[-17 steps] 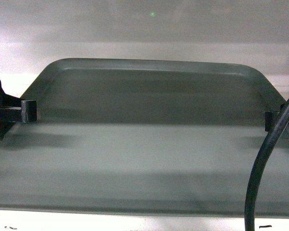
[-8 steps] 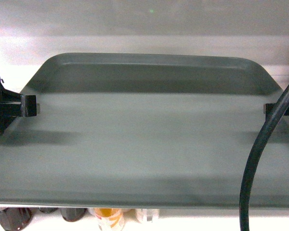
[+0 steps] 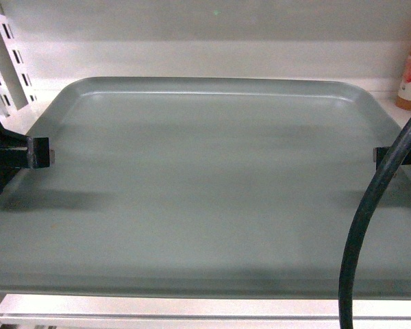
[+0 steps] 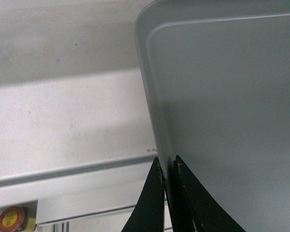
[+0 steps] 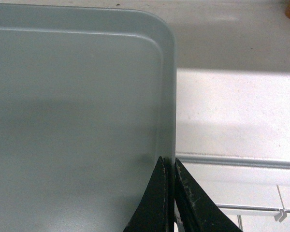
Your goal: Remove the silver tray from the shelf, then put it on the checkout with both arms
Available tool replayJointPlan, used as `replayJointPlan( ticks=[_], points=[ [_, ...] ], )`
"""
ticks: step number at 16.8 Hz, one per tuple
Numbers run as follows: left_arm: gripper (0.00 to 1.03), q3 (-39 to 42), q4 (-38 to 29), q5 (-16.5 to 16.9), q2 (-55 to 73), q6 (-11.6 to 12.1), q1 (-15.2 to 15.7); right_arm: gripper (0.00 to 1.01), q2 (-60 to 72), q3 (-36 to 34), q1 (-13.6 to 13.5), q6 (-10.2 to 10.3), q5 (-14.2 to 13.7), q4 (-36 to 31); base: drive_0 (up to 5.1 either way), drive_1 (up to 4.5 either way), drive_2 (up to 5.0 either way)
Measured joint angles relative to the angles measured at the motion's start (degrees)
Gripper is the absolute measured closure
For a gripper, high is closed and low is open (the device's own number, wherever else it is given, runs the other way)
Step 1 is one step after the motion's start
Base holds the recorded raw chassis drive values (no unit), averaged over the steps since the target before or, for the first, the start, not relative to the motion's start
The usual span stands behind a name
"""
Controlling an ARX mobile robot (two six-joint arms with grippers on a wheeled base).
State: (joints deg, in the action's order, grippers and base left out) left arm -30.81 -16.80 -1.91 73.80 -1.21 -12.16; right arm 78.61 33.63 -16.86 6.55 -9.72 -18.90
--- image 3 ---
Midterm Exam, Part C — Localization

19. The grey silver serving tray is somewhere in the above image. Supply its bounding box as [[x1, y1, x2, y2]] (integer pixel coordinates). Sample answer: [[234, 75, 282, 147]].
[[0, 77, 400, 298]]

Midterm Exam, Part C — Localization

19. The black thick cable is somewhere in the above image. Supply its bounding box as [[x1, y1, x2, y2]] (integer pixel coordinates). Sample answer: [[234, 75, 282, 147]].
[[338, 101, 411, 329]]

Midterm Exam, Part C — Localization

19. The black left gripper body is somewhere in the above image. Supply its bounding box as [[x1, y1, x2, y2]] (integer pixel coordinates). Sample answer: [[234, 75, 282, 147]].
[[0, 121, 29, 194]]

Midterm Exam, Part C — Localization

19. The white upper shelf board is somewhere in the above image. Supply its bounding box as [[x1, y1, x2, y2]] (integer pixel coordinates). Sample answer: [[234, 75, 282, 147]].
[[0, 294, 411, 329]]

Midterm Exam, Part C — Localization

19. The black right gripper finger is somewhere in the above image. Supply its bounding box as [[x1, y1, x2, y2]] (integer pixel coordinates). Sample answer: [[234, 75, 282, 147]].
[[373, 147, 411, 168]]

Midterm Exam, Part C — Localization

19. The slotted shelf upright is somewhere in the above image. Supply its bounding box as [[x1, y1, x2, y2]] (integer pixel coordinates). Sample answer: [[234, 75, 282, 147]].
[[0, 3, 37, 117]]

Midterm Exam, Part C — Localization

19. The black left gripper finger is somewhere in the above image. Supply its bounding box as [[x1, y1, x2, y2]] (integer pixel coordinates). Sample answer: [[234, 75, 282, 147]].
[[27, 137, 55, 169]]

